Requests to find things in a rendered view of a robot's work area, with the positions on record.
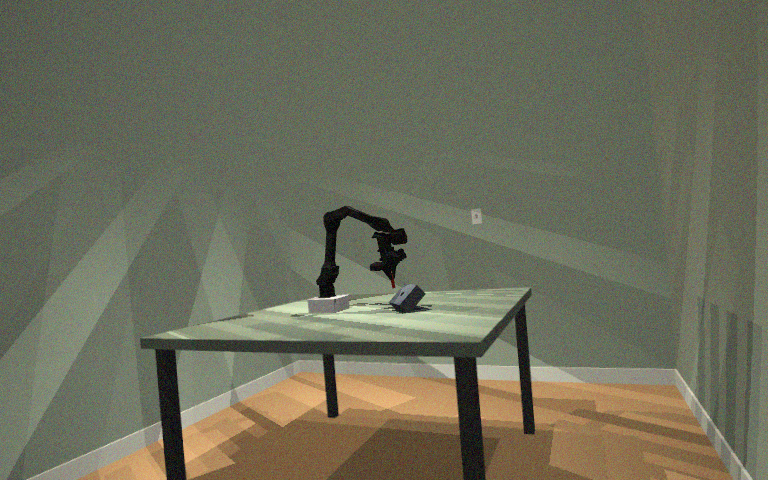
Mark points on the grey square panel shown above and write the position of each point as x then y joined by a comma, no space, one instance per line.
406,299

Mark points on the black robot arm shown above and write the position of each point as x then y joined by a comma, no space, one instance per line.
329,270

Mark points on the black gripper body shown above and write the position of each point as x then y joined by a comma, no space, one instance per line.
378,266

